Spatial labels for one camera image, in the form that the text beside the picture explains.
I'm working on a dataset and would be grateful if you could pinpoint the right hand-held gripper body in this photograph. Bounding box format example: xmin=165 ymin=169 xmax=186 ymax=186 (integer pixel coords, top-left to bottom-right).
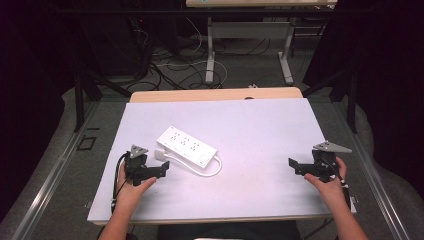
xmin=297 ymin=140 xmax=353 ymax=184

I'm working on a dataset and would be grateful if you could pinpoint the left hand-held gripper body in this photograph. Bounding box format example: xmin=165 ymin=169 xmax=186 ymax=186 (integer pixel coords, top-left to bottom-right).
xmin=124 ymin=144 xmax=162 ymax=187

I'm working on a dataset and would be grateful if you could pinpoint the person's right hand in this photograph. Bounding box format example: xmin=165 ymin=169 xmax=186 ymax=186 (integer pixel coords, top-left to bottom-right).
xmin=303 ymin=156 xmax=350 ymax=212

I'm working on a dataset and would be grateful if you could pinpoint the person's left hand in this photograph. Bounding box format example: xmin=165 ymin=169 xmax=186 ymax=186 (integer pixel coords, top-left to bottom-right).
xmin=114 ymin=162 xmax=158 ymax=214

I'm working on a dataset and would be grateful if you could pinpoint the white power strip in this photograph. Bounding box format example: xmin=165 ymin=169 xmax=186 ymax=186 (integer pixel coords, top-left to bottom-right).
xmin=156 ymin=125 xmax=219 ymax=169

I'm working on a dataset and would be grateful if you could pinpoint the white table mat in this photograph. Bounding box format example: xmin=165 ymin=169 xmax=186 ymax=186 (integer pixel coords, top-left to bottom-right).
xmin=86 ymin=97 xmax=358 ymax=225

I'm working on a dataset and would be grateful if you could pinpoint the black metal stand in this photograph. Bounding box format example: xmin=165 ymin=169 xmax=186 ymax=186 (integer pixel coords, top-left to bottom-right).
xmin=301 ymin=63 xmax=360 ymax=135
xmin=73 ymin=59 xmax=133 ymax=134

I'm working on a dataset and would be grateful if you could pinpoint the person's dark clothing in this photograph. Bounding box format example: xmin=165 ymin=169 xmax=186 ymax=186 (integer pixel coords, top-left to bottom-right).
xmin=155 ymin=220 xmax=303 ymax=240

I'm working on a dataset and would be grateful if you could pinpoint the black curtain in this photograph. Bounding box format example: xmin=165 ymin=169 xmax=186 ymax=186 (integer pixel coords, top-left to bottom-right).
xmin=0 ymin=0 xmax=81 ymax=223
xmin=301 ymin=0 xmax=424 ymax=201

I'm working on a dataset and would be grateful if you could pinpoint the white desk with metal legs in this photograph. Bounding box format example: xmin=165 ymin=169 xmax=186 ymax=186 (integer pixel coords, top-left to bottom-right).
xmin=185 ymin=0 xmax=339 ymax=86

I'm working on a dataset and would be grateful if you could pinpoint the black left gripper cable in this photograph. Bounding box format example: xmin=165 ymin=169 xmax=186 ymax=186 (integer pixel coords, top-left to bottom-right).
xmin=110 ymin=151 xmax=132 ymax=214

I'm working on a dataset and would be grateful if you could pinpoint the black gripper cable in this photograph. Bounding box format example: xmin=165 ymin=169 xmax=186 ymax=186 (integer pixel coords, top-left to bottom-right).
xmin=110 ymin=151 xmax=132 ymax=214
xmin=321 ymin=157 xmax=353 ymax=212

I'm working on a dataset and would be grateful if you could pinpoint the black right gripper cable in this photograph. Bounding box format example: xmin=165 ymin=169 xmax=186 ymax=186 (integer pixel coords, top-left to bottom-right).
xmin=321 ymin=157 xmax=353 ymax=212

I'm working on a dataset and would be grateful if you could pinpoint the white power strip cable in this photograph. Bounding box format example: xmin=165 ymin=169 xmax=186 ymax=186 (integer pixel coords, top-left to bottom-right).
xmin=163 ymin=153 xmax=224 ymax=178

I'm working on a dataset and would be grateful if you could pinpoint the black floor socket frame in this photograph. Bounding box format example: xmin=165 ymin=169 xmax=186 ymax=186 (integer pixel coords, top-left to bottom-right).
xmin=75 ymin=135 xmax=98 ymax=152

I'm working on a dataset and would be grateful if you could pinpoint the aluminium floor rail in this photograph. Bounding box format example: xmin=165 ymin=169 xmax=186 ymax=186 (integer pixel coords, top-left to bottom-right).
xmin=9 ymin=99 xmax=103 ymax=240
xmin=331 ymin=99 xmax=413 ymax=240

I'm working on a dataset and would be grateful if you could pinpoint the tangle of floor cables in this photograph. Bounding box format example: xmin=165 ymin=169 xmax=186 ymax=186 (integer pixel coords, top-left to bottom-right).
xmin=128 ymin=18 xmax=281 ymax=92

